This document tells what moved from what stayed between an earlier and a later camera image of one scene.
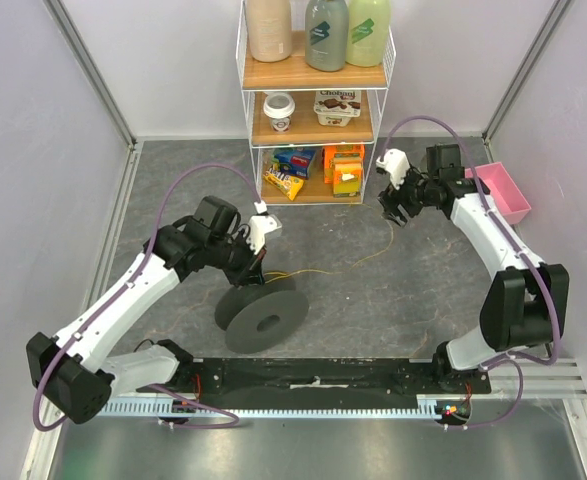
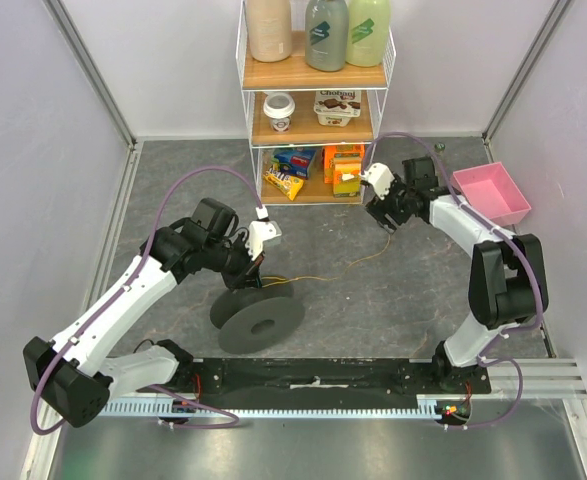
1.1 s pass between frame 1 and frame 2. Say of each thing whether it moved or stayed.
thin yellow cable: moved
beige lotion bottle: stayed
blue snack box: stayed
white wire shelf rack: stayed
